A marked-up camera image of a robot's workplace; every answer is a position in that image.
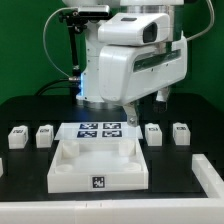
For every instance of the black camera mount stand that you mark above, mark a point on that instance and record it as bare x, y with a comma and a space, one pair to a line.
74, 40

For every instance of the white part left edge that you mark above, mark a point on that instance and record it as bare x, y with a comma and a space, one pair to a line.
1, 168

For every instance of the white obstacle wall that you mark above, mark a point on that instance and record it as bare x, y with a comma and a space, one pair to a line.
207, 210

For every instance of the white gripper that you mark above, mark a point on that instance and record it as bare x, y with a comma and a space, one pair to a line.
128, 73

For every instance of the white square tabletop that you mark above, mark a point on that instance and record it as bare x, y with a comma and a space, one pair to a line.
97, 165

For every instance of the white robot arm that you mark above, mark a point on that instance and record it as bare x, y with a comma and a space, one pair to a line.
173, 8

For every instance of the white marker sheet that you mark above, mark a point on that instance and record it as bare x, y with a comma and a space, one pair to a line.
97, 130

